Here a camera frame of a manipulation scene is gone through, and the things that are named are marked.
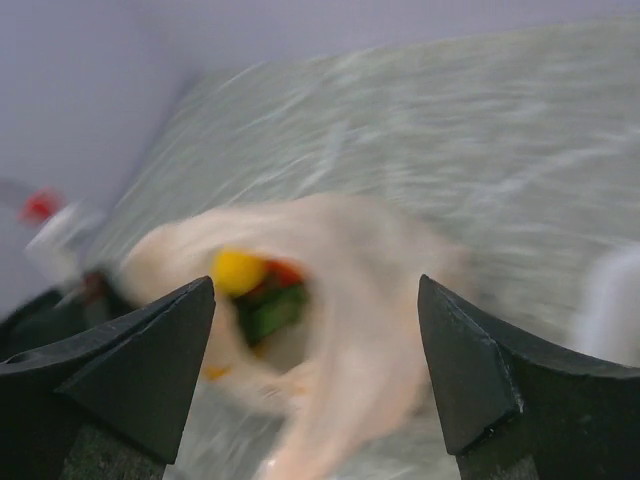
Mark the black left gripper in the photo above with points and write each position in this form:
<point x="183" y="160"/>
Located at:
<point x="93" y="388"/>

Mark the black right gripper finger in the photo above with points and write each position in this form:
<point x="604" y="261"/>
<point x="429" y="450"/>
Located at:
<point x="515" y="406"/>

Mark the orange translucent plastic bag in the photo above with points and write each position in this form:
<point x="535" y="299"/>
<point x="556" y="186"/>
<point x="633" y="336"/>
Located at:
<point x="354" y="370"/>

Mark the yellow mango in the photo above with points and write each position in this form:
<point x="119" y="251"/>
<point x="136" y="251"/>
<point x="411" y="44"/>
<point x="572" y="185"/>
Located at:
<point x="236" y="272"/>

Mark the orange fruit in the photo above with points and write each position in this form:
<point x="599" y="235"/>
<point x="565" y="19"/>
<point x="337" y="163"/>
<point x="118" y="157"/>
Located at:
<point x="279" y="274"/>

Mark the white perforated plastic basket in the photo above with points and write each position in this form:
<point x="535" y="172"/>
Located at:
<point x="606" y="324"/>

